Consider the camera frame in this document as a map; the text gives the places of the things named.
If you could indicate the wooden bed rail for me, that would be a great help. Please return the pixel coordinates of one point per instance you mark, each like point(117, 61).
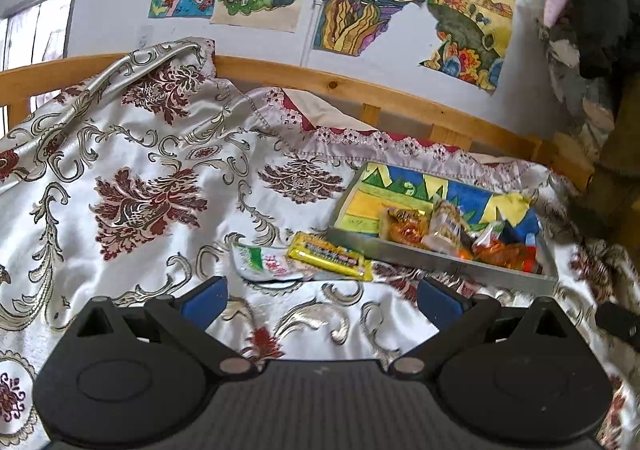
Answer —
point(325, 82)

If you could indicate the orange packet with green top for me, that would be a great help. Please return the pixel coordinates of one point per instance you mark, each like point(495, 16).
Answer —
point(505, 252)

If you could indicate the grey tray with colourful lining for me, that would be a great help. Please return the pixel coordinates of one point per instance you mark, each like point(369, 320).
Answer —
point(365, 210)

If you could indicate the small blue packet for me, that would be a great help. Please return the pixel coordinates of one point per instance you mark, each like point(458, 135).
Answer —
point(531, 241)

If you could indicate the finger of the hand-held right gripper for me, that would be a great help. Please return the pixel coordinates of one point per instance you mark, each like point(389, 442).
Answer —
point(620, 327)

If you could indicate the yellow packet with colourful print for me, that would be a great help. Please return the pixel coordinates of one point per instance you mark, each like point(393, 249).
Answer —
point(330, 257)

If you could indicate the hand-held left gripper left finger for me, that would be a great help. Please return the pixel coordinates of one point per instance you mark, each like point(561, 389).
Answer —
point(205, 300)

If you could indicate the yellow orange snack packet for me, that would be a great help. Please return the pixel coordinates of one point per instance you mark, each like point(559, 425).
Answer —
point(405, 227)

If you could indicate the patterned hanging cloth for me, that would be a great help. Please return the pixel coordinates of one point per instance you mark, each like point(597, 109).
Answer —
point(580, 94)

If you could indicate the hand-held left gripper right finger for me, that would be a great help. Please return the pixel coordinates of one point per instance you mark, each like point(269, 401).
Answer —
point(440, 302)

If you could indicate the black hanging garment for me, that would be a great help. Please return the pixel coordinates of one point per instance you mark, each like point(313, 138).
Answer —
point(595, 4)

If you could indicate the long clear nut bar packet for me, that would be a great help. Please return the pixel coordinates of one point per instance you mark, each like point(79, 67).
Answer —
point(446, 225)

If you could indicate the olive post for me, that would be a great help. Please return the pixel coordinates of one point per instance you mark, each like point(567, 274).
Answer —
point(617, 180)

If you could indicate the window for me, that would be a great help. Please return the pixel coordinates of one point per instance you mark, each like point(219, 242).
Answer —
point(35, 39)

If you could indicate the floral satin blanket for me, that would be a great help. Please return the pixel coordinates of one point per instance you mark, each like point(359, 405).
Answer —
point(150, 169)

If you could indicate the pink cloth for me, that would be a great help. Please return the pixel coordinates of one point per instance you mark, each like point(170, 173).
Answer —
point(555, 7)

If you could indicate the yellow landscape poster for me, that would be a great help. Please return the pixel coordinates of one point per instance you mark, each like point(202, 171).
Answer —
point(470, 29)

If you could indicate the white green snack packet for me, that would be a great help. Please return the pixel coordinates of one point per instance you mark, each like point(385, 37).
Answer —
point(260, 262)

